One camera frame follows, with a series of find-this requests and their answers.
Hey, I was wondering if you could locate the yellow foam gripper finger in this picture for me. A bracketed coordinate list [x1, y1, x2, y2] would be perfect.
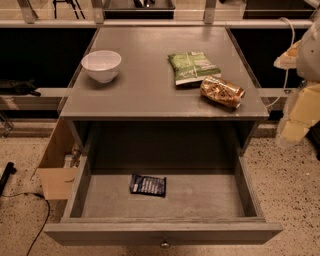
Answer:
[276, 83, 320, 147]
[273, 41, 301, 70]

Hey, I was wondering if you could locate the dark blue rxbar wrapper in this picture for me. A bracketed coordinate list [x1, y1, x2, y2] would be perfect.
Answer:
[129, 174, 166, 198]

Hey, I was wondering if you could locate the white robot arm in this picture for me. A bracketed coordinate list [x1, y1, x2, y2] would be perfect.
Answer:
[274, 19, 320, 147]

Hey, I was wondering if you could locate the grey cabinet with counter top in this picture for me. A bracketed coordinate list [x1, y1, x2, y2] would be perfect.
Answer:
[61, 26, 268, 168]

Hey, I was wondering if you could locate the metal drawer knob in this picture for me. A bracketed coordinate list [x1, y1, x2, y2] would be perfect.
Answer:
[160, 240, 170, 249]

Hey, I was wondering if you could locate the grey open top drawer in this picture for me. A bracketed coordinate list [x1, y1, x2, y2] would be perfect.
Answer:
[44, 149, 283, 246]

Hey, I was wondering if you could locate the golden brown crushed can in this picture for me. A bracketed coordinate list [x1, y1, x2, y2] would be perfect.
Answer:
[200, 75, 245, 109]

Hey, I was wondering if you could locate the green snack bag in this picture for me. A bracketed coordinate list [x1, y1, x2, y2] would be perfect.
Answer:
[168, 51, 221, 86]

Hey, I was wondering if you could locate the white ceramic bowl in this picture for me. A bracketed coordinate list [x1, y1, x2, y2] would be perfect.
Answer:
[81, 50, 122, 83]

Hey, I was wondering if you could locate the cardboard box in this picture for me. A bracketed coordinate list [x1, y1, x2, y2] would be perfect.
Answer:
[37, 119, 78, 200]

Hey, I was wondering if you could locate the black object on floor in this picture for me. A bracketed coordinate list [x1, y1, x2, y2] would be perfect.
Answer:
[0, 162, 16, 196]

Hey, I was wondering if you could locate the white cable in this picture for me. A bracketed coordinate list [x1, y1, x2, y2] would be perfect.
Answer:
[265, 17, 297, 109]

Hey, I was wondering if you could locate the metal frame rail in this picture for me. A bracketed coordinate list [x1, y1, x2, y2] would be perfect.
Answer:
[0, 0, 320, 28]

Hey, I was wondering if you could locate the black cloth on rail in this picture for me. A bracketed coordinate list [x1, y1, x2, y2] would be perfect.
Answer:
[0, 79, 41, 97]

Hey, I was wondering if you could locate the black cable on floor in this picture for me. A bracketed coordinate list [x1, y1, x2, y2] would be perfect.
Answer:
[0, 191, 51, 256]

